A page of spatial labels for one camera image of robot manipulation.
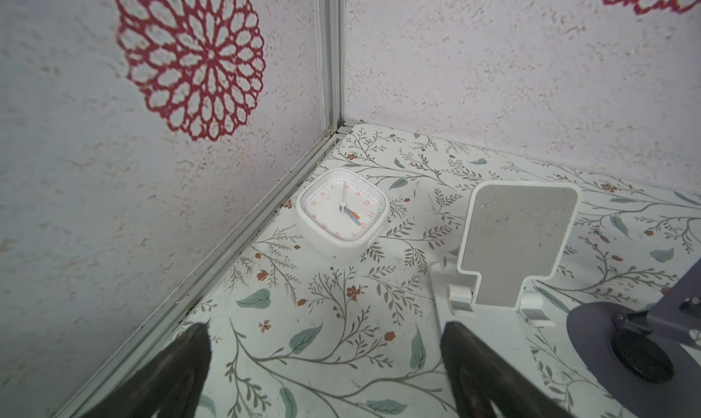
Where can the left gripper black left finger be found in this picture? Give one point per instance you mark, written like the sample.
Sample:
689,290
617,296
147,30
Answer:
170,385

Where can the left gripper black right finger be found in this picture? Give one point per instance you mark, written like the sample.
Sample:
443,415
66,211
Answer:
484,384

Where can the white empty phone stand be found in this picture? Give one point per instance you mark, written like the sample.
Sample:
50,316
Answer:
515,233

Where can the grey empty phone stand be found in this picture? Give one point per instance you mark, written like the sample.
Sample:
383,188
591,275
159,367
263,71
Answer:
643,358

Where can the white earbuds case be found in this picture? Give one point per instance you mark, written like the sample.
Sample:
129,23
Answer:
341,215

